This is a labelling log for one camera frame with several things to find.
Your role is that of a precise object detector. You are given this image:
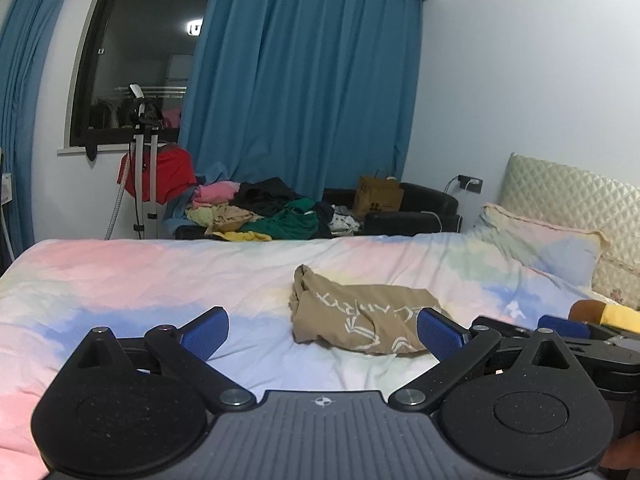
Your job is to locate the white patterned cloth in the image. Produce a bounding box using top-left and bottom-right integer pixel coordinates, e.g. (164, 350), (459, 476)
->
(330, 212), (363, 235)

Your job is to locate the pale yellow-green garment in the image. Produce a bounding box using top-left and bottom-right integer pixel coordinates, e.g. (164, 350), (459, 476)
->
(186, 206), (218, 226)

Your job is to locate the green garment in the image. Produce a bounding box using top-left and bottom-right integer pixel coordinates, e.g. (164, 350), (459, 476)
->
(240, 198), (321, 241)

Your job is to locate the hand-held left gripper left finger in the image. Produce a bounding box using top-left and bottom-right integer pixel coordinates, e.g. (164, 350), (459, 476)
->
(65, 306), (256, 410)

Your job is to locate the yellow garment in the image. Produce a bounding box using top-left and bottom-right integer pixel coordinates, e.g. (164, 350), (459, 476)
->
(212, 230), (273, 243)

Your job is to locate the black sofa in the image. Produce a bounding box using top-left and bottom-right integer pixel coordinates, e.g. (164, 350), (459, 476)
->
(174, 182), (463, 240)

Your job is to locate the pink garment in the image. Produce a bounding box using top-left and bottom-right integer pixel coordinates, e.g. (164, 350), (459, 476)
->
(192, 181), (241, 208)

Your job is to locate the light blue garment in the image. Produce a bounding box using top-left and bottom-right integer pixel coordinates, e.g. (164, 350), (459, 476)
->
(164, 172), (231, 222)

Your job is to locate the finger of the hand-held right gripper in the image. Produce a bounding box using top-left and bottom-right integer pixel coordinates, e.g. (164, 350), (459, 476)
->
(475, 316), (538, 348)
(539, 315), (592, 339)

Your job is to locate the red garment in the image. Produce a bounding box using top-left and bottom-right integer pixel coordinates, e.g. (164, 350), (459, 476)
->
(117, 144), (198, 205)

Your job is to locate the cream quilted headboard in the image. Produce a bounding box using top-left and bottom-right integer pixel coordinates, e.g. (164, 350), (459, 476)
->
(500, 152), (640, 311)

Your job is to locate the wide blue curtain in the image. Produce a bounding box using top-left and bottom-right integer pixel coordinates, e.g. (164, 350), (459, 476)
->
(177, 0), (426, 211)

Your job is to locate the pastel pillow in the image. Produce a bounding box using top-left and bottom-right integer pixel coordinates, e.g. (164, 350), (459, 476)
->
(467, 203), (608, 288)

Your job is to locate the narrow blue curtain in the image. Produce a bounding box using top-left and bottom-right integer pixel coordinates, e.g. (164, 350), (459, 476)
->
(0, 0), (81, 266)

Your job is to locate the dark framed window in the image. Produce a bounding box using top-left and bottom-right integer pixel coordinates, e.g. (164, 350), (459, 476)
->
(57, 0), (221, 156)

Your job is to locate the black garment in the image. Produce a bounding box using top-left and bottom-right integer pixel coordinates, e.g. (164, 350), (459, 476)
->
(232, 176), (301, 216)

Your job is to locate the bed with pastel sheet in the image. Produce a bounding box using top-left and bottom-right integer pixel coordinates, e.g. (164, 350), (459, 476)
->
(0, 234), (626, 476)

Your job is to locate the garment steamer stand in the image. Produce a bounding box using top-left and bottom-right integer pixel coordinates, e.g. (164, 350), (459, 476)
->
(104, 84), (163, 241)

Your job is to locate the yellow plush toy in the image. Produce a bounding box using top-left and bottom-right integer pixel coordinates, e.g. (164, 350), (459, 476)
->
(569, 299), (640, 328)

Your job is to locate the tan printed t-shirt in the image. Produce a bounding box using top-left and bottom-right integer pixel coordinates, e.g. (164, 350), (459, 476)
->
(289, 264), (453, 357)

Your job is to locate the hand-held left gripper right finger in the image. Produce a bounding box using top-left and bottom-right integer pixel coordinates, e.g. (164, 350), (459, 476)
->
(390, 308), (581, 411)

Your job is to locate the beige garment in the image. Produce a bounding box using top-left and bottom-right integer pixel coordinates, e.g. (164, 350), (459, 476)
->
(205, 204), (263, 235)

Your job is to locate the white charging cable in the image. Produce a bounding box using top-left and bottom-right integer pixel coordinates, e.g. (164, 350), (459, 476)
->
(425, 210), (463, 233)

